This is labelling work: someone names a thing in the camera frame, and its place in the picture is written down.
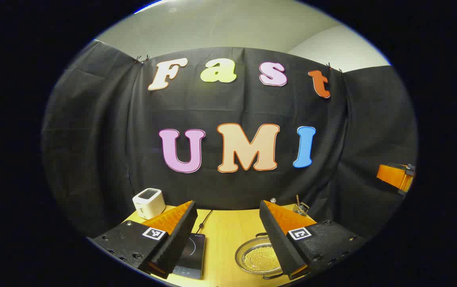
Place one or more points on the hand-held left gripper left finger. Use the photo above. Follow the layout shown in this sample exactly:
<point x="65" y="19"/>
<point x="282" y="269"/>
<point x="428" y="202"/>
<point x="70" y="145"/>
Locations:
<point x="176" y="243"/>

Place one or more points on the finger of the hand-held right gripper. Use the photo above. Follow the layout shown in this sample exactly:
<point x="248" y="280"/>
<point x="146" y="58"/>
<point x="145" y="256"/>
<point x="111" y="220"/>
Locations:
<point x="392" y="177"/>

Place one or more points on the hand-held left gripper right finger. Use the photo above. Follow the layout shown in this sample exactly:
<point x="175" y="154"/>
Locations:
<point x="278" y="243"/>

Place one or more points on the black induction cooktop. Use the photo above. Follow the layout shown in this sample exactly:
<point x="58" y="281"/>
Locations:
<point x="192" y="255"/>

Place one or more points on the stainless steel pot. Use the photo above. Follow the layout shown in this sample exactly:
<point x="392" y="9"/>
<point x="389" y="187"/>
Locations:
<point x="247" y="249"/>

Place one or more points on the pile of yellow soybeans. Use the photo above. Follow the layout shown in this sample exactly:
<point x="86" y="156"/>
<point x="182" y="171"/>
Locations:
<point x="260" y="259"/>

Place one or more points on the clear glass holder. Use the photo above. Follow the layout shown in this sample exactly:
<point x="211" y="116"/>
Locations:
<point x="302" y="210"/>

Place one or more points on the brown wooden stick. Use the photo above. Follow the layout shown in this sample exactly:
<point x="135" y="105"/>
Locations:
<point x="297" y="200"/>

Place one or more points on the white toaster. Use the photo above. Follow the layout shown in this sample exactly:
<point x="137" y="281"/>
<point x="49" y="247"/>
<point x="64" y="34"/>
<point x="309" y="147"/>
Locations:
<point x="148" y="205"/>

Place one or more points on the black backdrop cloth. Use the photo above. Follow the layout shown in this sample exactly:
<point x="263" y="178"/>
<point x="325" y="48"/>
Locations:
<point x="105" y="139"/>

